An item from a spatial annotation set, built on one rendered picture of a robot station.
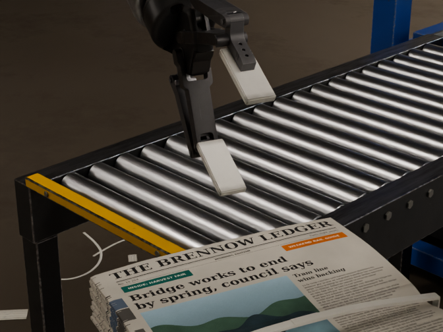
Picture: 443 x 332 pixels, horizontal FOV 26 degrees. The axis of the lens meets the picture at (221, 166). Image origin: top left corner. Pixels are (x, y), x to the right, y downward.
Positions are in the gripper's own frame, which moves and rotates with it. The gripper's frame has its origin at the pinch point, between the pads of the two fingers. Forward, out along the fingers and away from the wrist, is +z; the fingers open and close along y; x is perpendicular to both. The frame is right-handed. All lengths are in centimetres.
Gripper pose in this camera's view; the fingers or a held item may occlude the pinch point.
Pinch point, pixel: (242, 140)
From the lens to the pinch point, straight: 93.9
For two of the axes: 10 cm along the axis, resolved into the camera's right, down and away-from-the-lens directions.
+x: -9.2, 1.7, -3.7
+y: -1.8, 6.4, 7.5
